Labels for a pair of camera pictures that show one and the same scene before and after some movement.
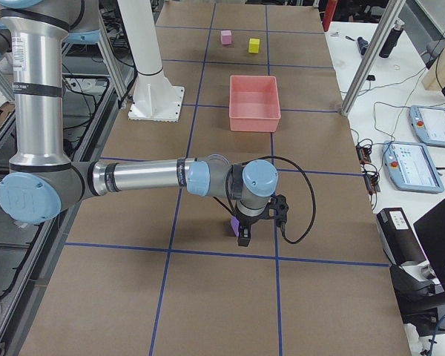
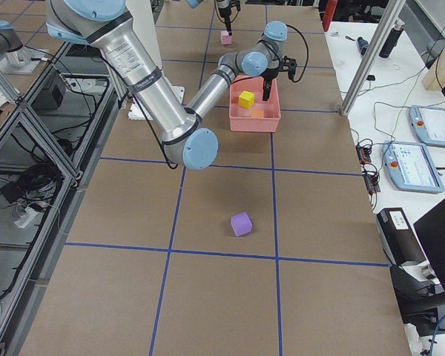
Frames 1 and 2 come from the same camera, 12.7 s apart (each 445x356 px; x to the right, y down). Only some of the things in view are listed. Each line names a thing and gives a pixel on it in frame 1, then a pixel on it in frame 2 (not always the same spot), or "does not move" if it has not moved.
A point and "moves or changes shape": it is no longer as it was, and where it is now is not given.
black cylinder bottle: (393, 39) does not move
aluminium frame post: (372, 56) does not move
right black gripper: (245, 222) to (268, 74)
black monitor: (439, 233) does not move
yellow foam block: (254, 45) moves or changes shape
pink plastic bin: (254, 103) does not move
